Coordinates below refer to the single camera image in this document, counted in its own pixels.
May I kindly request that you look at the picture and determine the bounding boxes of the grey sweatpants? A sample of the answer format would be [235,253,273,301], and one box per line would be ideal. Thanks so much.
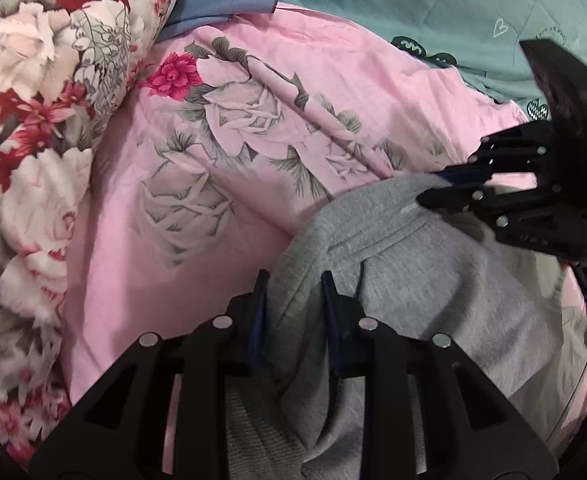
[227,174,587,479]

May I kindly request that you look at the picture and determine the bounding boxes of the teal heart-print quilt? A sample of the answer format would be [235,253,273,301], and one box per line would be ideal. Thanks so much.
[281,0,587,119]

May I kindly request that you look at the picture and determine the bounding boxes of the pink floral bed sheet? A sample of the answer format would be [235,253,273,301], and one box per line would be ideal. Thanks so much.
[60,1,587,480]

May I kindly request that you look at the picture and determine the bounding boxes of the red floral bolster pillow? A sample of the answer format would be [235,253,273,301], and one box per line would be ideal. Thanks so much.
[0,0,176,469]

